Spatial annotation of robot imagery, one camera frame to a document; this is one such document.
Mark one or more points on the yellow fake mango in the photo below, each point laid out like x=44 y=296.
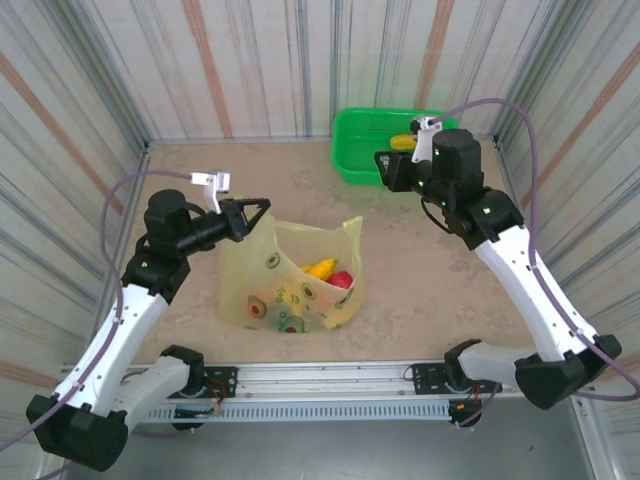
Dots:
x=325 y=267

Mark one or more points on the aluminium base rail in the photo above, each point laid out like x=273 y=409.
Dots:
x=320 y=375

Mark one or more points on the red fake apple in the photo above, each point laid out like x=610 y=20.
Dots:
x=341 y=280

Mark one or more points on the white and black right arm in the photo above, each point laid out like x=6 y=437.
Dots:
x=520 y=285

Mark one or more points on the yellow avocado-print plastic bag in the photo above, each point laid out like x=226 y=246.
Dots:
x=240 y=280

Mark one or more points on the long lumpy yellow fake fruit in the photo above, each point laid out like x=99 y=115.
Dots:
x=402 y=142

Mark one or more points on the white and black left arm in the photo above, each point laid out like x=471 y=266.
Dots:
x=135 y=320

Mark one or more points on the green plastic mesh basket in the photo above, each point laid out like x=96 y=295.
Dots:
x=360 y=140

